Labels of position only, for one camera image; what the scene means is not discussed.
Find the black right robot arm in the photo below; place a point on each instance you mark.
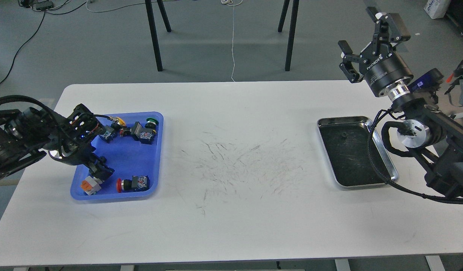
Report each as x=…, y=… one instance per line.
x=434, y=139

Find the black table leg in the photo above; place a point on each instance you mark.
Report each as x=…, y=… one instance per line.
x=292, y=29
x=153, y=30

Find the green push button switch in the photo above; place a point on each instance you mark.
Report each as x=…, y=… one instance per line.
x=144, y=134

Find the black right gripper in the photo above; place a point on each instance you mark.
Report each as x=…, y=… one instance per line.
x=385, y=66

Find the red push button switch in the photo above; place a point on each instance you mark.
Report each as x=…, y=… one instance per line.
x=137, y=183

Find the black table leg left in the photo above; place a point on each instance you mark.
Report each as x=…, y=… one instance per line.
x=153, y=30

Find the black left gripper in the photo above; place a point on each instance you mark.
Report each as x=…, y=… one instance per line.
x=84, y=154

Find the silver metal tray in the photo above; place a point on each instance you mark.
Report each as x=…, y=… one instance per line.
x=349, y=157

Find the yellow push button switch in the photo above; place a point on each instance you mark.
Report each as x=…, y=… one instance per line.
x=111, y=131

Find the orange grey connector block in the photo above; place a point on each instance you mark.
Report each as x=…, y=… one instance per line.
x=91, y=185

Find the white cardboard box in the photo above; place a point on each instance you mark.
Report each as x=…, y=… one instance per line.
x=436, y=9

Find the blue plastic tray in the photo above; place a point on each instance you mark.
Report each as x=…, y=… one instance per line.
x=128, y=158

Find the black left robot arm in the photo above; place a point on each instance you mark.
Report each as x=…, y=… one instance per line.
x=29, y=130

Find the black table leg right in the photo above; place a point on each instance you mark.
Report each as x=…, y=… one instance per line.
x=292, y=29

